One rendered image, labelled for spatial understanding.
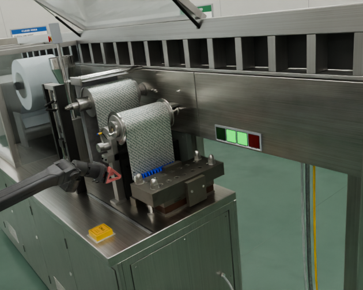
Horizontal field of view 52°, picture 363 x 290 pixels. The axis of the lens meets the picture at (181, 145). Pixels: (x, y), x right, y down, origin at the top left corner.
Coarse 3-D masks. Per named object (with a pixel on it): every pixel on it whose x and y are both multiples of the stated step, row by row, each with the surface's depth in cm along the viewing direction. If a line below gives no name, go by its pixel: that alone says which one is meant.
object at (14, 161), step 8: (0, 48) 266; (8, 48) 270; (16, 48) 219; (24, 48) 222; (32, 48) 225; (40, 48) 228; (48, 48) 231; (0, 96) 218; (0, 104) 219; (0, 112) 220; (8, 128) 225; (8, 136) 225; (8, 144) 228; (0, 152) 256; (16, 152) 230; (8, 160) 241; (16, 160) 231
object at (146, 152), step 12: (156, 132) 167; (168, 132) 172; (132, 144) 160; (144, 144) 164; (156, 144) 169; (168, 144) 173; (132, 156) 161; (144, 156) 166; (156, 156) 170; (168, 156) 174; (132, 168) 163; (144, 168) 167
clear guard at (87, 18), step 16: (48, 0) 208; (64, 0) 199; (80, 0) 190; (96, 0) 181; (112, 0) 174; (128, 0) 166; (144, 0) 160; (160, 0) 154; (80, 16) 215; (96, 16) 204; (112, 16) 194; (128, 16) 186; (144, 16) 178; (160, 16) 171; (176, 16) 164
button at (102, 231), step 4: (104, 224) 150; (92, 228) 148; (96, 228) 148; (100, 228) 147; (104, 228) 147; (108, 228) 146; (92, 232) 145; (96, 232) 145; (100, 232) 144; (104, 232) 144; (108, 232) 145; (112, 232) 146; (92, 236) 145; (96, 236) 142; (100, 236) 143; (104, 236) 144; (96, 240) 143
